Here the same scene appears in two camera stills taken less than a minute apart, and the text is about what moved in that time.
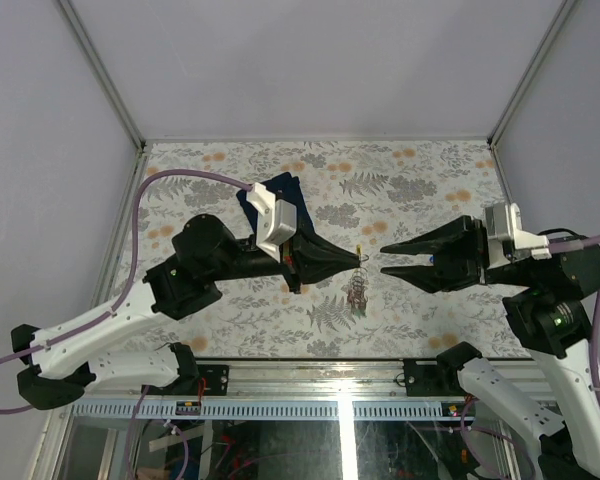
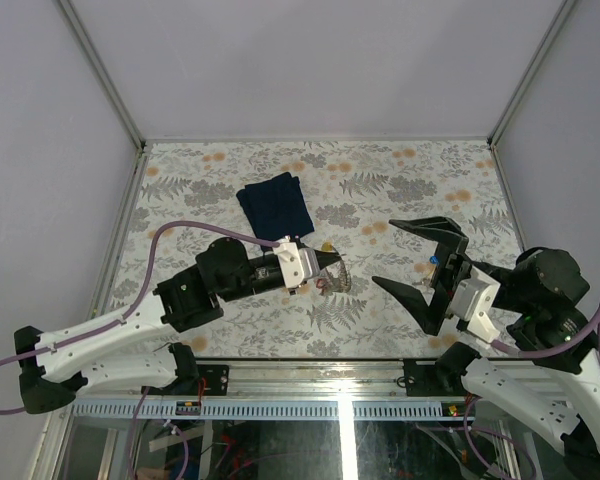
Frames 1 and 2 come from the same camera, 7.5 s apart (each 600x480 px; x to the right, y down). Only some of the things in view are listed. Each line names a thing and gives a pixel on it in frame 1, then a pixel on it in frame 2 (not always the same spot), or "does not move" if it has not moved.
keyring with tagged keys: x=356 y=289 to x=335 y=278
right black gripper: x=460 y=250 to x=452 y=261
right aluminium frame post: x=521 y=85 does not move
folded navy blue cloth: x=288 y=188 does not move
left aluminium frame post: x=101 y=74 does not move
